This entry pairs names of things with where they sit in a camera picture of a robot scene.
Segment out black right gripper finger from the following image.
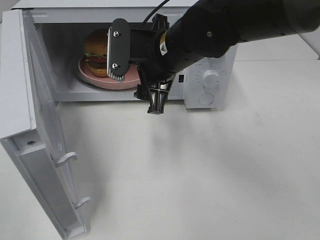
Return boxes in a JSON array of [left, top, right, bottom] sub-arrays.
[[151, 13, 170, 32], [133, 65, 173, 115]]

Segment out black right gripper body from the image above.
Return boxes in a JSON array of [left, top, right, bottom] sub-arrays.
[[130, 22, 180, 83]]

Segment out pink round plate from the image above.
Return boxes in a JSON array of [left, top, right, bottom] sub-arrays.
[[78, 56, 141, 90]]

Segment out burger with lettuce and cheese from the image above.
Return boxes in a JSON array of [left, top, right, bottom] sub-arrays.
[[83, 28, 108, 78]]

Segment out round door release button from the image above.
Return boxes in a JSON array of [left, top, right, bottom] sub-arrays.
[[198, 93, 214, 106]]

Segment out white microwave door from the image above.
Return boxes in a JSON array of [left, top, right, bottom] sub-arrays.
[[0, 9, 89, 240]]

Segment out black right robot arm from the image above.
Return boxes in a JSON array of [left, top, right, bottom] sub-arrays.
[[130, 0, 320, 114]]

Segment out lower white timer knob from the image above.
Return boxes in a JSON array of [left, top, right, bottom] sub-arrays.
[[201, 70, 220, 89]]

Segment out glass microwave turntable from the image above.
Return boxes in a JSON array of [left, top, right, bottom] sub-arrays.
[[71, 58, 99, 89]]

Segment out white microwave oven body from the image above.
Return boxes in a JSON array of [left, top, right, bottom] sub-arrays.
[[2, 6, 237, 114]]

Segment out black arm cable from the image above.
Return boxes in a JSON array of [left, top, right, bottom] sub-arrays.
[[141, 0, 171, 27]]

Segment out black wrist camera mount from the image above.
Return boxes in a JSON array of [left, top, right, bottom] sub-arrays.
[[106, 18, 131, 82]]

